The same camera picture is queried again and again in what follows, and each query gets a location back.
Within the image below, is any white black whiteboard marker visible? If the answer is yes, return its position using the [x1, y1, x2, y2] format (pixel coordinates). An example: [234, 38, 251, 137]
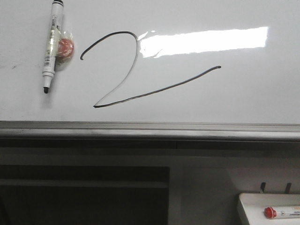
[42, 0, 64, 94]

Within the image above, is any white whiteboard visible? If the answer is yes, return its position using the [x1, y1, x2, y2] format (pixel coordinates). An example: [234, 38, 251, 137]
[0, 0, 300, 141]

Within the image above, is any red capped whiteboard marker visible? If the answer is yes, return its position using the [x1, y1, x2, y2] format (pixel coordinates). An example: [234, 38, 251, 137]
[263, 206, 300, 219]

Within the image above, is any red round magnet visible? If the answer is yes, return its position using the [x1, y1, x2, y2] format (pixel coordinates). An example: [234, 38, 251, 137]
[55, 31, 75, 71]

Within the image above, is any white marker tray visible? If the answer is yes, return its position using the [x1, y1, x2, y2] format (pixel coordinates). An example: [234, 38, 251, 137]
[237, 193, 300, 225]

